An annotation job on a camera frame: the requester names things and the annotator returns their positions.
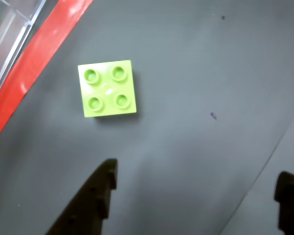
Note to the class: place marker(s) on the green lego block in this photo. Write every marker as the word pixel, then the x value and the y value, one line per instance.
pixel 107 89

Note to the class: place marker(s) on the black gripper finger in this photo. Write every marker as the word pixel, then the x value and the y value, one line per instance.
pixel 88 208
pixel 292 200

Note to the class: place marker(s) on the transparent acrylic box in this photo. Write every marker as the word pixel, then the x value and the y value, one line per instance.
pixel 5 14

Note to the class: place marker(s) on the red floor tape strip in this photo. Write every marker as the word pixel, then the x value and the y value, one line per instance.
pixel 39 54

